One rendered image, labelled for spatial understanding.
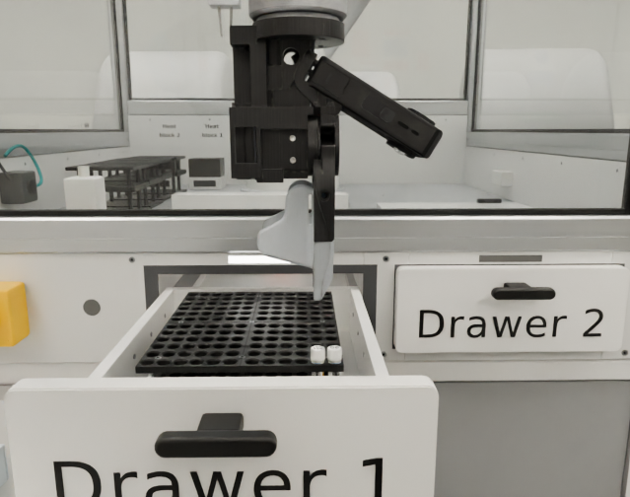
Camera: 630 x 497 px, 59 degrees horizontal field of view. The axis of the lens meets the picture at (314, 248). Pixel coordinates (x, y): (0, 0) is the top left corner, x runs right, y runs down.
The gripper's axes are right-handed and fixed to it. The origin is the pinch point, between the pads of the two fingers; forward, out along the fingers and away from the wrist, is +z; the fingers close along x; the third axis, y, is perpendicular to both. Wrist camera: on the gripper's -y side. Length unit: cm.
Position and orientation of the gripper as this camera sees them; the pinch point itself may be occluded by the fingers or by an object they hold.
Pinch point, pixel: (325, 277)
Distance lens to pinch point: 46.9
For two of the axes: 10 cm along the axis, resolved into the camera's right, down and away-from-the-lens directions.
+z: 0.0, 9.8, 2.0
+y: -10.0, 0.1, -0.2
